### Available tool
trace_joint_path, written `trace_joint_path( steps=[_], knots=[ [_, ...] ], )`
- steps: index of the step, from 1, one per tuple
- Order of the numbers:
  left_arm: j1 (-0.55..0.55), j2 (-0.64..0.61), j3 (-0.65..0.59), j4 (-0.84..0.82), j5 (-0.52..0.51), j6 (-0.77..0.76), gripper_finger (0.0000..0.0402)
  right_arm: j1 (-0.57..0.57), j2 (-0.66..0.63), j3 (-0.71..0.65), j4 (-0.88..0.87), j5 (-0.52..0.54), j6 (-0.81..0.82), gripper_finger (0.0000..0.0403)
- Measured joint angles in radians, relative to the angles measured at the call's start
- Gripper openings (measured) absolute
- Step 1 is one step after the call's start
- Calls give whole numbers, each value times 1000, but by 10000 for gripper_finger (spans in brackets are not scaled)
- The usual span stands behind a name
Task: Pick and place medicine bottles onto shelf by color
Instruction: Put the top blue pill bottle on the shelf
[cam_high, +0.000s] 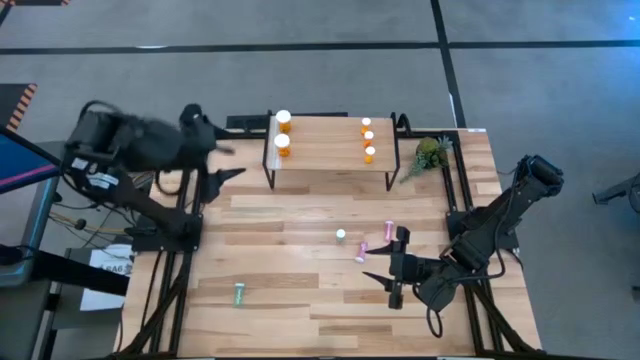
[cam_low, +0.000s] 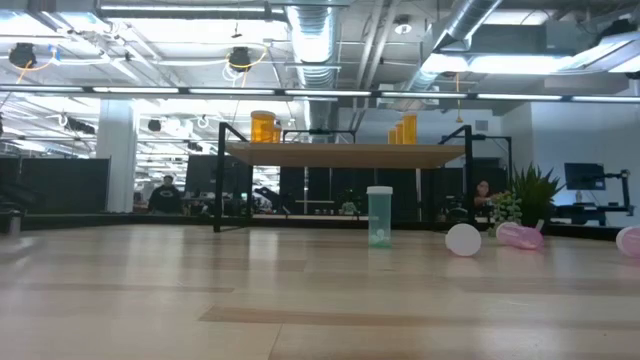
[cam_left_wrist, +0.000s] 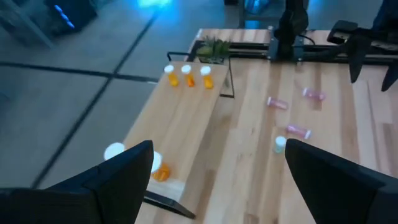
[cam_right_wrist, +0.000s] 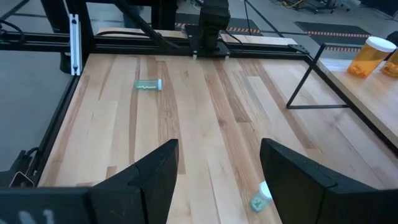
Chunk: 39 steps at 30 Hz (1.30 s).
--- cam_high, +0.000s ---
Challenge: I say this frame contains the green artificial potted plant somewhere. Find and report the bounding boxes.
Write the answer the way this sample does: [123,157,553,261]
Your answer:
[398,135,454,184]

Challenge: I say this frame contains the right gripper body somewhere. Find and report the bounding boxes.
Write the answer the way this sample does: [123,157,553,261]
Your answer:
[388,227,444,310]

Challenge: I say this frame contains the grey metal monitor stand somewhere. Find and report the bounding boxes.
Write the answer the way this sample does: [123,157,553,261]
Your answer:
[14,174,64,281]

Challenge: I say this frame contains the wooden shelf black metal legs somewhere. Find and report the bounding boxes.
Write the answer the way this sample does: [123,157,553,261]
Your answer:
[262,110,402,192]

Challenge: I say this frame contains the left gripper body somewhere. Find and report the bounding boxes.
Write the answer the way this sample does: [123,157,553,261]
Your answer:
[172,103,219,174]

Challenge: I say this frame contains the black metal table frame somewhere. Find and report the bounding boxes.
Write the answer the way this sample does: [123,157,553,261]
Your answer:
[113,110,546,360]

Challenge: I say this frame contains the black chair base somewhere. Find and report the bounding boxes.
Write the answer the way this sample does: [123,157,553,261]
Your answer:
[592,173,640,206]

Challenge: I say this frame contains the black horizontal beam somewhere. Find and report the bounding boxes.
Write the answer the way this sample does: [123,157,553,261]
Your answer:
[0,243,131,297]

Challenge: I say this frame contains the white paper sheet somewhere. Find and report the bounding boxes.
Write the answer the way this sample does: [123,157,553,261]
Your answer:
[79,243,136,312]

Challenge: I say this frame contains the blue monitor screen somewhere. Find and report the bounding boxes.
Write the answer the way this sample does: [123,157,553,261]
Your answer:
[0,127,64,195]

